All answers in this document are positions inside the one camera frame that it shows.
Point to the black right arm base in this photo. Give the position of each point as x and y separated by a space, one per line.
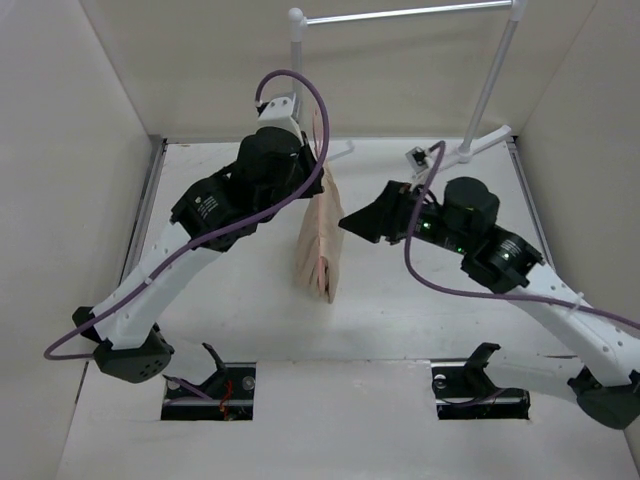
464 391

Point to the white clothes rack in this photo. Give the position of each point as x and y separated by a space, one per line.
470 145

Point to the beige drawstring trousers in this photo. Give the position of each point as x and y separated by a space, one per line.
320 242

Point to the pink wire hanger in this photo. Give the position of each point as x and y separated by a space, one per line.
317 132

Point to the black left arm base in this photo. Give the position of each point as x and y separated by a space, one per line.
227 395

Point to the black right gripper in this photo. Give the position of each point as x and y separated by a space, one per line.
387 215

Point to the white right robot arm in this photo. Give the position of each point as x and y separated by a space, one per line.
601 374

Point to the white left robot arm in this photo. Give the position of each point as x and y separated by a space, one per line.
206 221

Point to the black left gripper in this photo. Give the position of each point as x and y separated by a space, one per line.
307 159

